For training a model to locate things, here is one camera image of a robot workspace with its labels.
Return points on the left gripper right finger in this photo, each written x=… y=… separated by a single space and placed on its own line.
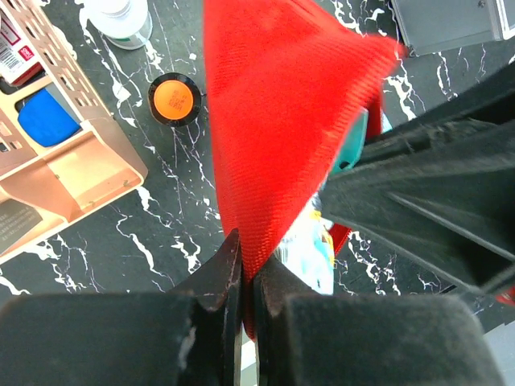
x=305 y=338

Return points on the red first aid pouch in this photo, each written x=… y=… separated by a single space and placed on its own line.
x=285 y=84

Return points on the red white medicine box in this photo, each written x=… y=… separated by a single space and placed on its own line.
x=18 y=61

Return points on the orange plastic file organizer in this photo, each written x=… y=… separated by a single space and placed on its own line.
x=63 y=156

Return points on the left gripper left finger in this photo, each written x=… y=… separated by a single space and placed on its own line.
x=189 y=335

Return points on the brown syrup bottle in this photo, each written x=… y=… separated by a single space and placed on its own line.
x=174 y=99

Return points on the small bag of blue items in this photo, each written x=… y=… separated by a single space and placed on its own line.
x=307 y=248

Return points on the white pill bottle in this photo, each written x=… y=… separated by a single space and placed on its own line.
x=127 y=24

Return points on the blue item in organizer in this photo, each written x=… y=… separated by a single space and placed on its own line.
x=47 y=117

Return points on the grey metal medicine case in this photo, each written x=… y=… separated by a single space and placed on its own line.
x=431 y=26

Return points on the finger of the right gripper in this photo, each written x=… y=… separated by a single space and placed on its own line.
x=440 y=190

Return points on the medical gauze packet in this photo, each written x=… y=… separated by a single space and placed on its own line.
x=351 y=150

